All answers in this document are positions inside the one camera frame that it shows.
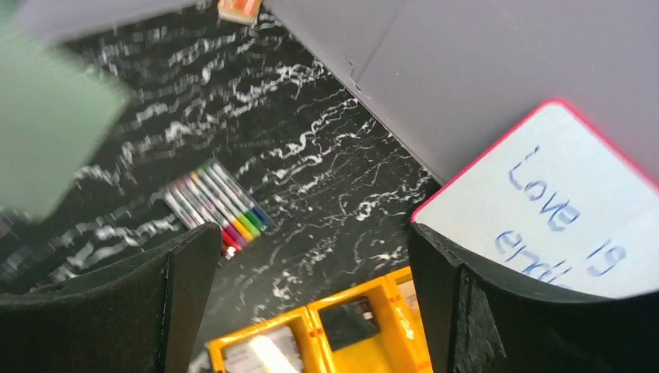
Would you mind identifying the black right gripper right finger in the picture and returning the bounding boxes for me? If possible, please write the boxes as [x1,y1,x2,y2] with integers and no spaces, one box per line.
[408,223,658,372]

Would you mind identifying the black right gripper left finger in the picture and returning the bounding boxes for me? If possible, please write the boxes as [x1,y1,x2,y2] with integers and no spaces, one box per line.
[1,223,222,372]

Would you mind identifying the orange plastic bin tray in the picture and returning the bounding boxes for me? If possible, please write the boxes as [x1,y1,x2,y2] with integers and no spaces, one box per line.
[207,267,433,372]

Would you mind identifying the gold VIP card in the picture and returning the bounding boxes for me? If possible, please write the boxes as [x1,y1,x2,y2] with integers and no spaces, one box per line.
[397,278,419,312]

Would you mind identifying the black VIP card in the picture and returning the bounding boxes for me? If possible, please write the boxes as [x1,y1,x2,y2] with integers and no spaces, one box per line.
[319,296,380,351]

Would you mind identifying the white silver card stack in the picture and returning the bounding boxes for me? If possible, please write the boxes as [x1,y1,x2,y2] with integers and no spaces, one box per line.
[223,326,304,373]

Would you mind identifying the small orange card pack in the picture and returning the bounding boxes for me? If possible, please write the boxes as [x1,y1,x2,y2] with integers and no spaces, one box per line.
[217,0,262,25]

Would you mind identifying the coloured marker pen set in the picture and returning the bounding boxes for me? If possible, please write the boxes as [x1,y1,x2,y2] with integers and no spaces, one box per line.
[162,159,275,260]

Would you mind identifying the pink framed whiteboard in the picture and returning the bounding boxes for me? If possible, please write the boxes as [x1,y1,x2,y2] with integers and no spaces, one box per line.
[411,99,658,298]

